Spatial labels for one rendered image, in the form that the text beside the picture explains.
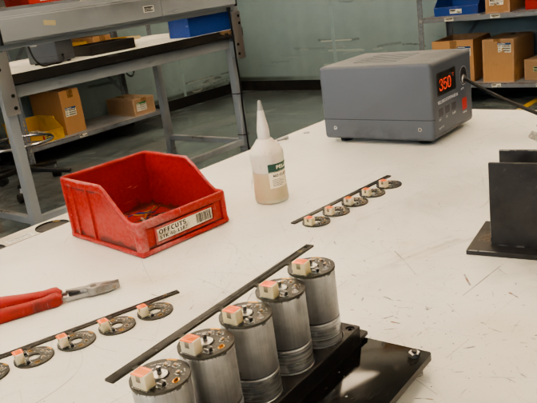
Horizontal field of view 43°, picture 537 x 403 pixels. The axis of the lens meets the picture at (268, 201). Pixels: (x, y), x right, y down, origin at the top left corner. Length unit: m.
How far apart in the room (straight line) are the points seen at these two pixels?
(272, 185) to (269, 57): 5.74
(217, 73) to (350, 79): 5.64
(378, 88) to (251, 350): 0.56
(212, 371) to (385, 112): 0.58
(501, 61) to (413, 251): 4.29
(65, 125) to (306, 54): 2.27
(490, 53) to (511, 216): 4.31
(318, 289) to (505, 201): 0.20
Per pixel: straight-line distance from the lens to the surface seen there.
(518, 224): 0.52
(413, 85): 0.81
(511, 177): 0.50
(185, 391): 0.28
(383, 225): 0.59
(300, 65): 6.18
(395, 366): 0.37
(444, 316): 0.44
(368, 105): 0.85
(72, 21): 2.94
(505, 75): 4.79
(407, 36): 5.57
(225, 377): 0.30
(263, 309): 0.32
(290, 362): 0.35
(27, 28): 2.83
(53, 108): 4.99
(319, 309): 0.36
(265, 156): 0.66
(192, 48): 3.43
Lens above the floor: 0.96
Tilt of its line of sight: 18 degrees down
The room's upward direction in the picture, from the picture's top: 8 degrees counter-clockwise
